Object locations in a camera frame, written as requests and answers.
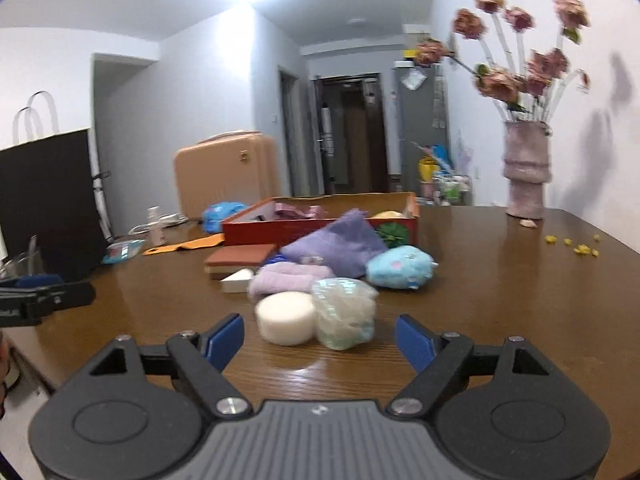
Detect blue snack packet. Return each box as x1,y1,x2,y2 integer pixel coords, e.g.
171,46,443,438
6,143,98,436
101,238,144,266

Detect white triangular box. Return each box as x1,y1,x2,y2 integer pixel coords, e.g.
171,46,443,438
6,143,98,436
220,269,255,294

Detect purple knitted cloth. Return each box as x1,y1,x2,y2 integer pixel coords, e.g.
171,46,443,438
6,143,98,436
281,209,387,278

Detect cluttered wire storage rack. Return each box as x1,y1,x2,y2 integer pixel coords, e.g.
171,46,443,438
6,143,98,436
412,142,472,206

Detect pink hard-shell suitcase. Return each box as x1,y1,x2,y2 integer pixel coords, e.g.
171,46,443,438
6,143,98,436
174,131,281,220

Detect yellow petal crumbs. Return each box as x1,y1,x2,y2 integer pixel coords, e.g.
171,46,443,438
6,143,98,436
544,235,600,258

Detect pale pink towel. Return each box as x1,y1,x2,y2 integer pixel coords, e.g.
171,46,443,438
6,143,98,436
247,261,335,299

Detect pink satin cloth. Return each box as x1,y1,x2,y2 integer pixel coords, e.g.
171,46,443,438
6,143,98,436
274,202,326,220

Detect pink textured vase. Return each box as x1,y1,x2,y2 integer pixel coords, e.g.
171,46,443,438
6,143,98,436
502,120,552,220

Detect dried pink rose bouquet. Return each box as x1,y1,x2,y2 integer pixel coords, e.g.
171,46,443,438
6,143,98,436
412,0,591,124

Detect blue tissue pack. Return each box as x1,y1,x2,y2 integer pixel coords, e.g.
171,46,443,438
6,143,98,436
202,202,247,234

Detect orange cloth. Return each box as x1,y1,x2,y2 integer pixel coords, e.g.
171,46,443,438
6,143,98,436
143,233,224,256

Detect white round sponge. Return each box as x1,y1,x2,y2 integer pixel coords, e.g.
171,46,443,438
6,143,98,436
255,292,316,347

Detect black paper shopping bag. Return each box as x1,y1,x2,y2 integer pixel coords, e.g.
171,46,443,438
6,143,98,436
0,90,114,281

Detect dark entrance door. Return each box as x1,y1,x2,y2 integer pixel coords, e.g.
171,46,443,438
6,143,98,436
312,73,390,194

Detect light blue plush toy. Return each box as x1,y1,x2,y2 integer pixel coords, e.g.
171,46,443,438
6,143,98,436
366,245,438,290

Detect red orange cardboard box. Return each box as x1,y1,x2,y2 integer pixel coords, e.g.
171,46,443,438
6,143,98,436
222,192,420,247

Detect white bottle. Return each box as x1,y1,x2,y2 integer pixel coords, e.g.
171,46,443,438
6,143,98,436
148,206,166,248

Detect clear plastic bundle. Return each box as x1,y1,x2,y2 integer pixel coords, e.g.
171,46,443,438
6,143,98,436
311,278,378,351

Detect grey metal cabinet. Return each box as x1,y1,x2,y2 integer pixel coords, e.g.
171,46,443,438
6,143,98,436
394,62,449,195

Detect fallen rose petal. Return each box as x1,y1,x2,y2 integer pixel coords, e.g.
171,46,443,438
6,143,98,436
520,219,537,229

